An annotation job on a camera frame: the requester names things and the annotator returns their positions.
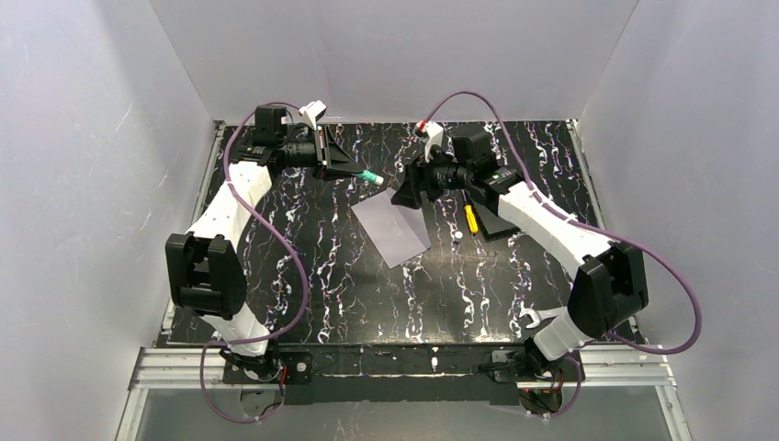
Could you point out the aluminium front rail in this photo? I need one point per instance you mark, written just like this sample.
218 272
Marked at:
603 365

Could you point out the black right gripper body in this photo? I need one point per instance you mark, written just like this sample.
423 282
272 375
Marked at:
420 183

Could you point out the yellow handled screwdriver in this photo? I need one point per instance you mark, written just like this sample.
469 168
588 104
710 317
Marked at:
470 214

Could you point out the silver open-end wrench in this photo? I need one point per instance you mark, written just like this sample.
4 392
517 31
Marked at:
537 317

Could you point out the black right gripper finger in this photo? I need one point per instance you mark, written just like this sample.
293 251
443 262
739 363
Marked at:
417 169
409 195

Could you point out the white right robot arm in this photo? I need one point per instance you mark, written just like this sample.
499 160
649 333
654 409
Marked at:
609 281

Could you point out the green white glue stick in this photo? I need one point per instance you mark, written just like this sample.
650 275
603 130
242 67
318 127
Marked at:
371 178

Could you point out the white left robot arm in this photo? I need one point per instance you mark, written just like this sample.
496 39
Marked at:
205 273

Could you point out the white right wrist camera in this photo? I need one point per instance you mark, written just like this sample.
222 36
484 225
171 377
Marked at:
431 133

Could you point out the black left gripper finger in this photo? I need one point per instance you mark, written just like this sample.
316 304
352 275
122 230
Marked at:
336 169
335 150

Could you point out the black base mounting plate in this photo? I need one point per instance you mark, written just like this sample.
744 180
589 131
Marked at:
497 381

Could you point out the black flat box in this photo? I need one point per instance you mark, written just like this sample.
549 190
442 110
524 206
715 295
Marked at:
492 227

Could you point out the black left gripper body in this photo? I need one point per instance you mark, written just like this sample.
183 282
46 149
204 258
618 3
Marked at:
327 154

